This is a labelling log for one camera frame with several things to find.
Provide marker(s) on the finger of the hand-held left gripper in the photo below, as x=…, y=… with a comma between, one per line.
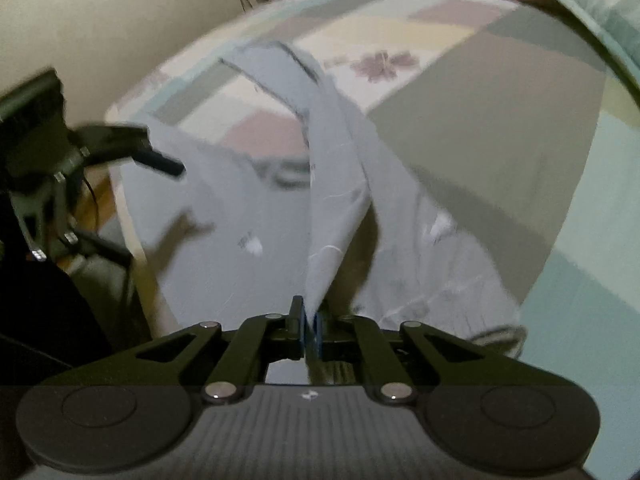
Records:
x=105, y=250
x=160, y=162

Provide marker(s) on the patchwork bed sheet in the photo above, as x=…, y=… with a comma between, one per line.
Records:
x=500, y=135

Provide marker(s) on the checked pillow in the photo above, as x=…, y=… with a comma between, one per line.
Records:
x=600, y=0

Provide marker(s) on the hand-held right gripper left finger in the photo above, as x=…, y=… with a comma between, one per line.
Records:
x=300, y=327

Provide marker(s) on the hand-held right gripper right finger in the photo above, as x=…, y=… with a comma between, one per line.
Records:
x=317, y=332

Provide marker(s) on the grey printed pants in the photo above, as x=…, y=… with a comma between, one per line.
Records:
x=240, y=200

